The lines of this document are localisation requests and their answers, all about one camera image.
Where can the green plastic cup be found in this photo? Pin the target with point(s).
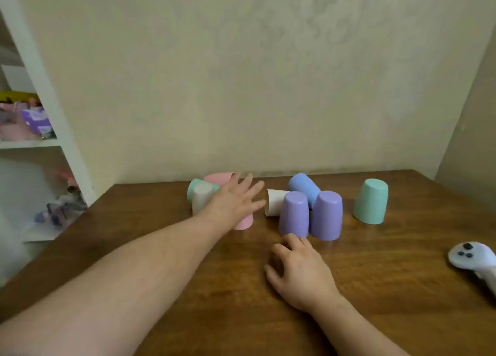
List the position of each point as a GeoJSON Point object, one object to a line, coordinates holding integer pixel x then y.
{"type": "Point", "coordinates": [371, 202]}
{"type": "Point", "coordinates": [191, 187]}

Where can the person's right hand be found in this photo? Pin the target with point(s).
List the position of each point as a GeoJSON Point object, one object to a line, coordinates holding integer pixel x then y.
{"type": "Point", "coordinates": [302, 274]}

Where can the purple plastic cup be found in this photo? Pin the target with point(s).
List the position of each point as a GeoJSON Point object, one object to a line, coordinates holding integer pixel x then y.
{"type": "Point", "coordinates": [326, 216]}
{"type": "Point", "coordinates": [293, 214]}

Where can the white shelf unit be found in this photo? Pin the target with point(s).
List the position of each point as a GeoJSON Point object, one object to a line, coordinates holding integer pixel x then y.
{"type": "Point", "coordinates": [46, 96]}

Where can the beige plastic cup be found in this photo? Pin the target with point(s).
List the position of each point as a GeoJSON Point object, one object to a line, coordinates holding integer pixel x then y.
{"type": "Point", "coordinates": [274, 202]}
{"type": "Point", "coordinates": [201, 198]}

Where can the pink plastic cup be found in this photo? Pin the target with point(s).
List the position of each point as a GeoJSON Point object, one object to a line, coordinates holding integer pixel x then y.
{"type": "Point", "coordinates": [217, 178]}
{"type": "Point", "coordinates": [245, 223]}

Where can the purple printed container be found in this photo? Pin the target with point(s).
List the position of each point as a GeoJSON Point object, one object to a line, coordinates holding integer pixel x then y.
{"type": "Point", "coordinates": [36, 121]}

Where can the white game controller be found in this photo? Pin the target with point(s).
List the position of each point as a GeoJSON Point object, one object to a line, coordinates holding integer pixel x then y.
{"type": "Point", "coordinates": [470, 257]}

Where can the white cardboard box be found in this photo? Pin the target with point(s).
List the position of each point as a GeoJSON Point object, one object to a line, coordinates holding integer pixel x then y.
{"type": "Point", "coordinates": [17, 78]}

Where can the cardboard tube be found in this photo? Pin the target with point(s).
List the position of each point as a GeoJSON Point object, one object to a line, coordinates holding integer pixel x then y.
{"type": "Point", "coordinates": [72, 189]}

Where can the blue plastic cup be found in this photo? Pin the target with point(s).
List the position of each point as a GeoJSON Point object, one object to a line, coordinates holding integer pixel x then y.
{"type": "Point", "coordinates": [304, 185]}

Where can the pink storage container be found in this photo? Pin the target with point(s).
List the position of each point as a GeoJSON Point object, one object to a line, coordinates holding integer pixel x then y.
{"type": "Point", "coordinates": [15, 129]}

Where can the person's left hand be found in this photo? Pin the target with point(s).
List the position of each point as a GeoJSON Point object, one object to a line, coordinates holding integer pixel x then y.
{"type": "Point", "coordinates": [232, 204]}

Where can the yellow flat item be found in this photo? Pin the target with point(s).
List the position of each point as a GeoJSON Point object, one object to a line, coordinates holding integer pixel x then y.
{"type": "Point", "coordinates": [15, 96]}

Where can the person's left forearm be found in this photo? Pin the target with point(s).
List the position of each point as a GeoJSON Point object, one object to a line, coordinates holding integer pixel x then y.
{"type": "Point", "coordinates": [116, 290]}

